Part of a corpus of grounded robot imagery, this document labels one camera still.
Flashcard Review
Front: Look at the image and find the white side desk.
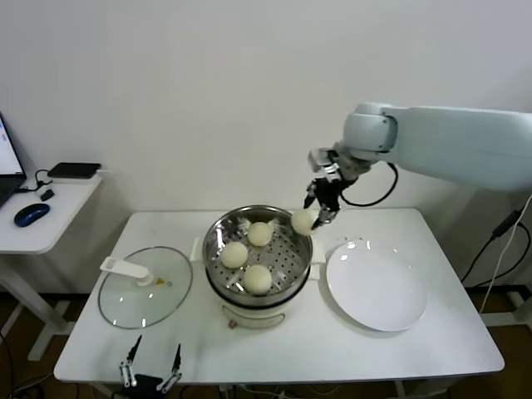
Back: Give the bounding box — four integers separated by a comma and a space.
0, 174, 105, 362

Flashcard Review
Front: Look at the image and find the flat black device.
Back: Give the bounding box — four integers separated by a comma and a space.
47, 162, 102, 180

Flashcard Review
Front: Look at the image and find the thin black usb cable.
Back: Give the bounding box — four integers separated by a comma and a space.
16, 168, 57, 196

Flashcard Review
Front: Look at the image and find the stainless steel steamer basket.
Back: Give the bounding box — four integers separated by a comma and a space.
189, 204, 326, 297

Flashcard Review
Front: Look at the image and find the white round plate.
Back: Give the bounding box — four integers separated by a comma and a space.
325, 240, 428, 333

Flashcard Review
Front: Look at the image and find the glass pot lid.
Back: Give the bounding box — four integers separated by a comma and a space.
97, 246, 195, 331

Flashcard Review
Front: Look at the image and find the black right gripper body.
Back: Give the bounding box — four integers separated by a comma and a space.
314, 179, 344, 211

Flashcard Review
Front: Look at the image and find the blue black computer mouse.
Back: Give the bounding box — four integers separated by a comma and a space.
13, 203, 52, 228

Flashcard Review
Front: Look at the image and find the white steamed baozi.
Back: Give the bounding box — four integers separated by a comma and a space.
243, 264, 273, 295
290, 209, 320, 236
247, 221, 273, 248
221, 241, 249, 269

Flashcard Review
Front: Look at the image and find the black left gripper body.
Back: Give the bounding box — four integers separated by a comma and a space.
131, 372, 168, 394

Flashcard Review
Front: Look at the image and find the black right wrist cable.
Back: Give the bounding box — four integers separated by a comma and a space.
340, 161, 400, 208

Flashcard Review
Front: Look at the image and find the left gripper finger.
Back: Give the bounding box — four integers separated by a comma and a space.
119, 334, 143, 388
155, 342, 184, 392

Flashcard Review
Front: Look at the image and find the black power cable with adapter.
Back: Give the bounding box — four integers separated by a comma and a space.
461, 209, 525, 288

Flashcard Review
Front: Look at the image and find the white electric cooking pot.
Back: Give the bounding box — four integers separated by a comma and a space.
205, 264, 322, 332

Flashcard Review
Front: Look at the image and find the black laptop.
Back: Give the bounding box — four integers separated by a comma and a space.
0, 111, 27, 209

